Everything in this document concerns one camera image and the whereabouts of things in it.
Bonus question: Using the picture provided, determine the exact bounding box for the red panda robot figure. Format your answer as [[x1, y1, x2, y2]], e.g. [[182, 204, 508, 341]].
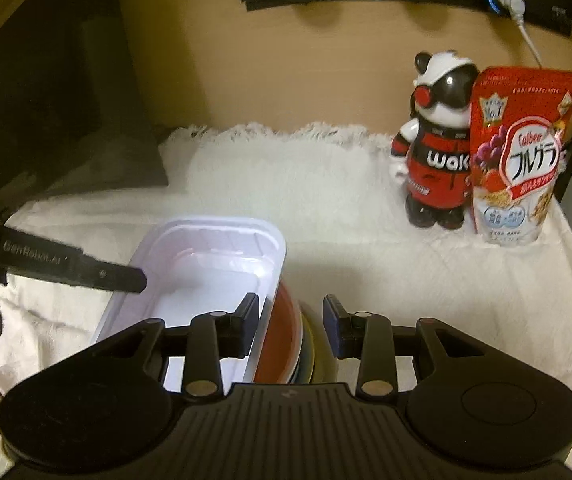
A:
[[391, 50, 479, 230]]

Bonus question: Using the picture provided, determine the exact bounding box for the cream gold-rimmed bowl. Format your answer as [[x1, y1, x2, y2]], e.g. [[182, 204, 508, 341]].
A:
[[299, 301, 338, 384]]

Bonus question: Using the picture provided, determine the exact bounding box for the white plug and cable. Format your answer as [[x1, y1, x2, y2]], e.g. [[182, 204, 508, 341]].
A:
[[495, 0, 545, 68]]

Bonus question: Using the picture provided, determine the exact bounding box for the white towel cloth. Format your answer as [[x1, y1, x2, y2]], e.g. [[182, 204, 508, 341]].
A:
[[8, 124, 572, 467]]

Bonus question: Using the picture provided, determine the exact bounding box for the red granola cereal bag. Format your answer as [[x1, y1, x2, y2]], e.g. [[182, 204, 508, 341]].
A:
[[470, 66, 572, 246]]

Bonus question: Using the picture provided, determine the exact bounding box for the blue enamel bowl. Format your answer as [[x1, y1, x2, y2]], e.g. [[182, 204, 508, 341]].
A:
[[291, 308, 316, 385]]

